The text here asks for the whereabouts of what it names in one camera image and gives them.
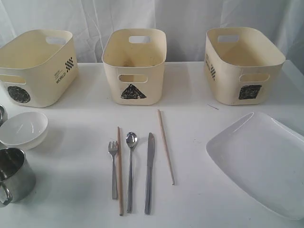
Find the wooden chopstick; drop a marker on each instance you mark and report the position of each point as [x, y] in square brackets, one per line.
[120, 175]
[166, 149]

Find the stainless steel knife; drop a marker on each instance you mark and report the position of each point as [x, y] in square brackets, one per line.
[150, 159]

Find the stainless steel spoon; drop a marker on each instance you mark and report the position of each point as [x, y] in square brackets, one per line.
[131, 141]

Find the stainless steel fork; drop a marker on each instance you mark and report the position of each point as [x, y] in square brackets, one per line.
[113, 150]

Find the white ceramic bowl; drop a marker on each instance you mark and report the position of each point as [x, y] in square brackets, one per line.
[25, 131]

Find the stainless steel mug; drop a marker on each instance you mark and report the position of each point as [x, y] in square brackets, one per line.
[17, 178]

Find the small stainless steel cup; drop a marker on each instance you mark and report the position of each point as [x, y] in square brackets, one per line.
[3, 115]

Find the cream bin with triangle mark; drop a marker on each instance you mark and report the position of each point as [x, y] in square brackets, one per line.
[134, 63]

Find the white backdrop curtain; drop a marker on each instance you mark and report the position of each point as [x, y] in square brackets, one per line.
[185, 22]

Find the cream bin with square mark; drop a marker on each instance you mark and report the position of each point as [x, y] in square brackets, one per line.
[241, 64]

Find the cream bin with circle mark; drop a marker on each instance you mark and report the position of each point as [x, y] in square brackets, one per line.
[38, 66]

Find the white rectangular plate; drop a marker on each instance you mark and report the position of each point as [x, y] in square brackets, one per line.
[265, 159]

